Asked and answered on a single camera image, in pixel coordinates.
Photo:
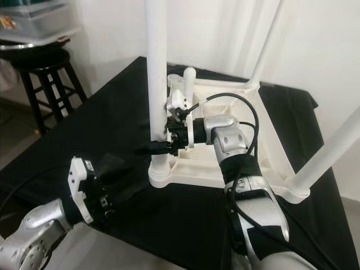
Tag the clear plastic container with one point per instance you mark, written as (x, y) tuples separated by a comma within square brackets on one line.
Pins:
[(45, 22)]

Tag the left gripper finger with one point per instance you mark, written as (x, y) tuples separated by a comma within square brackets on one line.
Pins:
[(124, 180), (121, 203)]

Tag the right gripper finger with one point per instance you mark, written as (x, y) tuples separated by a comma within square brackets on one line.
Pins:
[(149, 148)]

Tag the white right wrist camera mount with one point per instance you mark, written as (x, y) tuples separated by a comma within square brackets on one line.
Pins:
[(180, 101)]

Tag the pink checked cloth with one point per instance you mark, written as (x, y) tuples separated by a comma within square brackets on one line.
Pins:
[(8, 76)]

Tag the clear tape patch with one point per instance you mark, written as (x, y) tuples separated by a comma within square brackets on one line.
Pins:
[(109, 160)]

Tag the black round stool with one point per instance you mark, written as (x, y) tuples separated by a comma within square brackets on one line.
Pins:
[(45, 62)]

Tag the cream plastic table top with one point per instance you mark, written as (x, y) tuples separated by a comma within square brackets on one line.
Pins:
[(275, 146)]

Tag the black tablecloth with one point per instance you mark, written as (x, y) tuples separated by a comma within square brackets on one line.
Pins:
[(90, 112)]

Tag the green pot lid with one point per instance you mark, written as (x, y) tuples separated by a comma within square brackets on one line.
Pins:
[(28, 3)]

